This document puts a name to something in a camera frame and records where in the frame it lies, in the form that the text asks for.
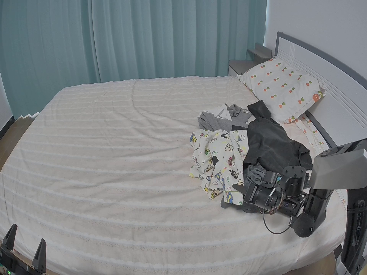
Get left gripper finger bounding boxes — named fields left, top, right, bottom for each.
left=2, top=223, right=18, bottom=252
left=31, top=238, right=47, bottom=270

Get white printed pyjama top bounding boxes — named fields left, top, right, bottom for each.
left=189, top=129, right=249, bottom=204

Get black garment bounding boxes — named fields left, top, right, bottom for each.
left=243, top=100, right=313, bottom=177

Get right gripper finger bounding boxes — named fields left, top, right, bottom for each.
left=220, top=200, right=245, bottom=211
left=232, top=183, right=250, bottom=196

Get white printed pillow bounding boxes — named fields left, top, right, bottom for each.
left=238, top=56, right=327, bottom=123

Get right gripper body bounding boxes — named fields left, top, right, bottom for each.
left=243, top=182, right=285, bottom=215

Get blue-green curtain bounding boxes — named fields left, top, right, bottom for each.
left=88, top=0, right=268, bottom=83
left=0, top=0, right=99, bottom=120

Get grey white bedside table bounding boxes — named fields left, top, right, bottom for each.
left=228, top=42, right=273, bottom=77

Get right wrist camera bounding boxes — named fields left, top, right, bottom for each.
left=263, top=170, right=283, bottom=188

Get bed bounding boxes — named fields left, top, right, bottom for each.
left=0, top=32, right=367, bottom=275

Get grey garment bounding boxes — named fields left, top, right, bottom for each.
left=197, top=103, right=253, bottom=133

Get black cable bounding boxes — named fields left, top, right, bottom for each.
left=263, top=190, right=291, bottom=235

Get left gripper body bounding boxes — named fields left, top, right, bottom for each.
left=0, top=245, right=48, bottom=275

